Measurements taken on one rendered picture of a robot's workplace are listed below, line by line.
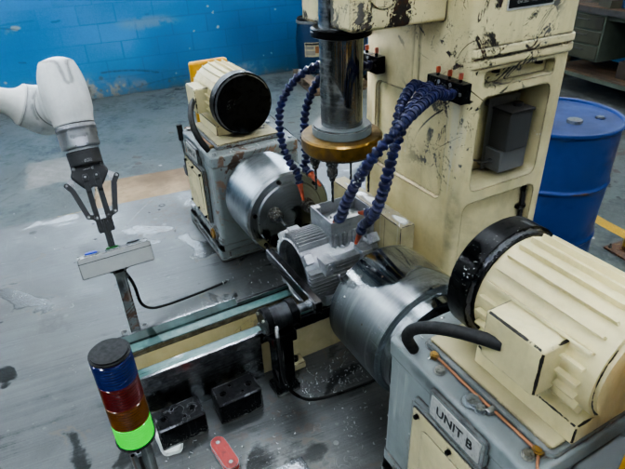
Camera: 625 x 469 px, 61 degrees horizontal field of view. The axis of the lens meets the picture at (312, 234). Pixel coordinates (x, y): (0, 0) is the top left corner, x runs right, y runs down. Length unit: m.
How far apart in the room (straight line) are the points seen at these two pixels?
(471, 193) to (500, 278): 0.52
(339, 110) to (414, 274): 0.37
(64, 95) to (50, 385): 0.68
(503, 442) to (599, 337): 0.19
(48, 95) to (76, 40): 5.33
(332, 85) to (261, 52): 5.95
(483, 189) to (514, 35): 0.33
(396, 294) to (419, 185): 0.41
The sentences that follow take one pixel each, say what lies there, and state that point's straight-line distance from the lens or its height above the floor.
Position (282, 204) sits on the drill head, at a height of 1.08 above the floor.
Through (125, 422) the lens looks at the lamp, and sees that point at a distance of 0.89.
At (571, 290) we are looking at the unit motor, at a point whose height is 1.35.
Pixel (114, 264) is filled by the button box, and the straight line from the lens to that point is 1.34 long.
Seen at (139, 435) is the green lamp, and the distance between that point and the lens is 0.92.
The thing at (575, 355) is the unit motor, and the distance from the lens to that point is 0.69.
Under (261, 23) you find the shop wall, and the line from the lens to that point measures 6.99.
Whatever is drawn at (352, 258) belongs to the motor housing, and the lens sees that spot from 1.23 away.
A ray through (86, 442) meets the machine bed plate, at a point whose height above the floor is 0.80.
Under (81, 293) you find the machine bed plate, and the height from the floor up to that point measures 0.80.
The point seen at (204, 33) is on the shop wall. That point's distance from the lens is 6.81.
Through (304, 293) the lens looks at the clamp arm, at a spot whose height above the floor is 1.03.
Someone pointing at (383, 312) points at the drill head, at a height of 1.13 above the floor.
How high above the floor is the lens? 1.75
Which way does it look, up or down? 31 degrees down
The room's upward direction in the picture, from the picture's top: 2 degrees counter-clockwise
